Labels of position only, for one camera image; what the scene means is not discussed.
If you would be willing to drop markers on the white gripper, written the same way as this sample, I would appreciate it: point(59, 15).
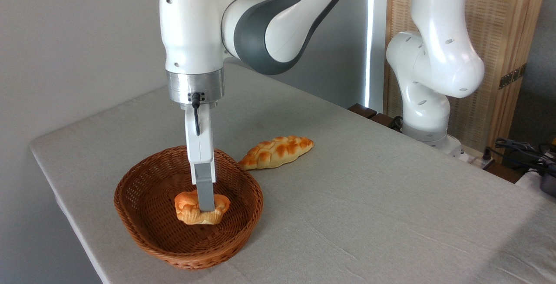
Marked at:
point(200, 138)

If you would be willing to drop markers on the round orange muffin bread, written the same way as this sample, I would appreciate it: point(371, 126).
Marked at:
point(186, 210)

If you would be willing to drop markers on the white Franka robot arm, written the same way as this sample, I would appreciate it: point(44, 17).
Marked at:
point(191, 28)

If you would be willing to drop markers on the brown woven wicker basket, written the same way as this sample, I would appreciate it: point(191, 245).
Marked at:
point(147, 206)

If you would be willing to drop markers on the long braided bread loaf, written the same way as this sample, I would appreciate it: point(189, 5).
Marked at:
point(276, 151)

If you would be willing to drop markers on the dark brown wooden block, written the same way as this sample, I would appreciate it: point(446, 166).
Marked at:
point(364, 110)

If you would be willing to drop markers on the grey tablecloth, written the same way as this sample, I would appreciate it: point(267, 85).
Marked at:
point(391, 210)

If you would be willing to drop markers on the white power strip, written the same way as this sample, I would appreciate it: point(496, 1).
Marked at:
point(471, 156)

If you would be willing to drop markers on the dark metal screen hinge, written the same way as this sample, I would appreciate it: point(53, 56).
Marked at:
point(512, 76)

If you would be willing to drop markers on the grey metal device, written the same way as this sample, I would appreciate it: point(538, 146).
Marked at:
point(549, 182)

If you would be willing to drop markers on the bright white vertical frame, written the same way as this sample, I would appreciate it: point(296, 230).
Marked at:
point(375, 36)

